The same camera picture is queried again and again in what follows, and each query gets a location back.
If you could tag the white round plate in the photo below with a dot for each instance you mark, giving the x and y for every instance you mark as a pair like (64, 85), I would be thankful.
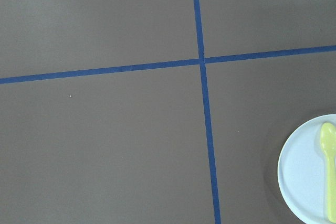
(301, 172)

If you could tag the yellow plastic spoon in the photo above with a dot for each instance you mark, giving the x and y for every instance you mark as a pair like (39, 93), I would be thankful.
(327, 144)

